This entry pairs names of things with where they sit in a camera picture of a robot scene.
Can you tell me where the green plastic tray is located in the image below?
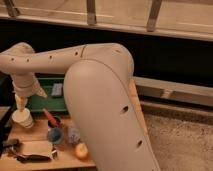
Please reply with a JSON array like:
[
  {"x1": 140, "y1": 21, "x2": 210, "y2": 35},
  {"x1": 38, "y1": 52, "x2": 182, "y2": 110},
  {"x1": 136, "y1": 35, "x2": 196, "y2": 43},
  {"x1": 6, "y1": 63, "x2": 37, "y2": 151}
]
[{"x1": 26, "y1": 77, "x2": 67, "y2": 113}]

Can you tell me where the grey sponge in tray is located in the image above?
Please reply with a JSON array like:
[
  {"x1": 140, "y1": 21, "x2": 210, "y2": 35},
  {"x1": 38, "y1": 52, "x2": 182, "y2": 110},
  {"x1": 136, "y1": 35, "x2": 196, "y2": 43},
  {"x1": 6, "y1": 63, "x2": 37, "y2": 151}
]
[{"x1": 51, "y1": 83, "x2": 63, "y2": 97}]

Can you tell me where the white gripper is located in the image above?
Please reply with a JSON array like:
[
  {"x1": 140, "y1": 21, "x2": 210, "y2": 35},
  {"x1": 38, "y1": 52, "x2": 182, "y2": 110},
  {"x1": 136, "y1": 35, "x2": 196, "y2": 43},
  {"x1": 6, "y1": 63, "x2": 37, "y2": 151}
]
[{"x1": 11, "y1": 73, "x2": 47, "y2": 111}]

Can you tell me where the red pepper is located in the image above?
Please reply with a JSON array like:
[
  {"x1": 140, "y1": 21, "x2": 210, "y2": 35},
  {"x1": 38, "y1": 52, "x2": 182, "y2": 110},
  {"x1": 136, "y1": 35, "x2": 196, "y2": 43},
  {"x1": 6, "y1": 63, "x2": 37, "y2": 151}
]
[{"x1": 43, "y1": 108, "x2": 53, "y2": 121}]

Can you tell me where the white paper cup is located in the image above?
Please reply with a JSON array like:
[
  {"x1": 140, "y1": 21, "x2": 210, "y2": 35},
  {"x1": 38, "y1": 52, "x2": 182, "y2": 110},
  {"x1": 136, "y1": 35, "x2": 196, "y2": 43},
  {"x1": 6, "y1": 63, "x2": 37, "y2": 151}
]
[{"x1": 12, "y1": 108, "x2": 34, "y2": 128}]

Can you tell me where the black handled tool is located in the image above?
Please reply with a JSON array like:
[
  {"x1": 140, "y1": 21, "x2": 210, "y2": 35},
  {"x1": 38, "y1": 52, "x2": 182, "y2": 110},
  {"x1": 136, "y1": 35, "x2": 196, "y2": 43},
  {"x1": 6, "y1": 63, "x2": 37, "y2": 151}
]
[{"x1": 8, "y1": 147, "x2": 51, "y2": 163}]

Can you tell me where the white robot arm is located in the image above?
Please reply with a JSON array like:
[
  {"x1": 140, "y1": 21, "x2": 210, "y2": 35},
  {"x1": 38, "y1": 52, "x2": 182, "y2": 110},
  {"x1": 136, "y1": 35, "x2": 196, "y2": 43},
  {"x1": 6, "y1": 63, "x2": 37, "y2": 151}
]
[{"x1": 0, "y1": 43, "x2": 160, "y2": 171}]

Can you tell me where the crumpled grey cloth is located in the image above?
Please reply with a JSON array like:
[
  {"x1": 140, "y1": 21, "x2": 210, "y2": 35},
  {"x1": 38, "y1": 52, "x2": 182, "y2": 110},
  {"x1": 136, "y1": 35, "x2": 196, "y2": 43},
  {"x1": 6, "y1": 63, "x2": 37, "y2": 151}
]
[{"x1": 68, "y1": 127, "x2": 80, "y2": 145}]

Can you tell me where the yellow round fruit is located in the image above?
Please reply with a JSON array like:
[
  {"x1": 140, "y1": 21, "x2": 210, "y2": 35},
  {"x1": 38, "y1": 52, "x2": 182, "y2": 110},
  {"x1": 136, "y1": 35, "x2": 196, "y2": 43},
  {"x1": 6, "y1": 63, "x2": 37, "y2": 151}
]
[{"x1": 74, "y1": 143, "x2": 89, "y2": 160}]

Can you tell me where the small dark metal cup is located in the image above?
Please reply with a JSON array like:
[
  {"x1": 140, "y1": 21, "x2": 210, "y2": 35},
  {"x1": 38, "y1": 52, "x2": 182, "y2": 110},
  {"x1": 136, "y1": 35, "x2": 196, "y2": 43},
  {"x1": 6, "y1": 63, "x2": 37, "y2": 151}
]
[{"x1": 48, "y1": 116, "x2": 61, "y2": 128}]

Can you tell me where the wooden table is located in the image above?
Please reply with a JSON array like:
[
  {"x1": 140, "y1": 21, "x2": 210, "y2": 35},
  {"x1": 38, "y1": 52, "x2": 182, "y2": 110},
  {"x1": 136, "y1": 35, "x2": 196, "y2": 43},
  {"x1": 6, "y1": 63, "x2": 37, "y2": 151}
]
[{"x1": 0, "y1": 115, "x2": 95, "y2": 171}]

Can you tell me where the blue cup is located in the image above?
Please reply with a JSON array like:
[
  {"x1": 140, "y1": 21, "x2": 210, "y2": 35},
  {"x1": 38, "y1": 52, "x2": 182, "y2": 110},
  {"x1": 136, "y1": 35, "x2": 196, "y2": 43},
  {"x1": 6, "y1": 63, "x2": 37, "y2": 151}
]
[{"x1": 47, "y1": 128, "x2": 63, "y2": 144}]

